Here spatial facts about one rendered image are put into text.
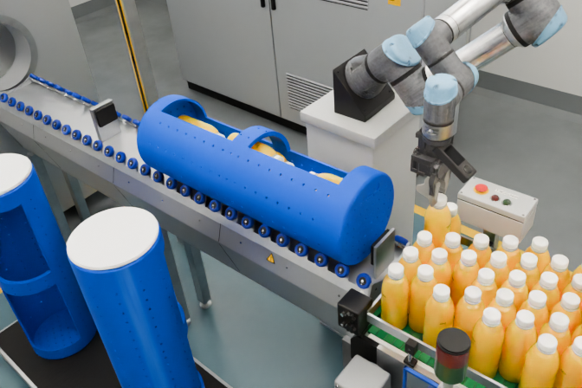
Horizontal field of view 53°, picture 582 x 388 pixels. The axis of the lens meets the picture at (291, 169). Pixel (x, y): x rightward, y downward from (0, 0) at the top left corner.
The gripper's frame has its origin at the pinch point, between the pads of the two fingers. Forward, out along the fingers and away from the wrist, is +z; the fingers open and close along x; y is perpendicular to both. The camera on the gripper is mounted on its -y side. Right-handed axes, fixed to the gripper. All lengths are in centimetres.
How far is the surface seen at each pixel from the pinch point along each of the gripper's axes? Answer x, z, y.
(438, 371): 48, 0, -25
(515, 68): -267, 96, 76
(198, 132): 16, -3, 77
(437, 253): 11.4, 7.5, -6.3
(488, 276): 11.7, 7.5, -20.1
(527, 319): 18.8, 7.4, -32.6
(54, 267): 56, 56, 131
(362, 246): 12.4, 16.7, 16.5
